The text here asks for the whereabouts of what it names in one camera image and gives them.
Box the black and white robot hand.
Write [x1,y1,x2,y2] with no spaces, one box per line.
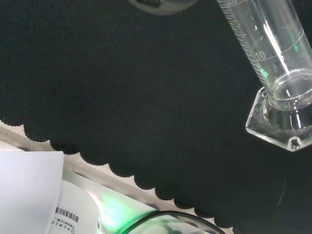
[127,0,198,16]

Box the black bench cloth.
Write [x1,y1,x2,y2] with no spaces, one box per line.
[0,0,312,234]

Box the white box with barcode label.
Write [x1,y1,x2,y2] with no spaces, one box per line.
[45,179,104,234]

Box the black cable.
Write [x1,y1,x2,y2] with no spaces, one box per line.
[116,210,235,234]

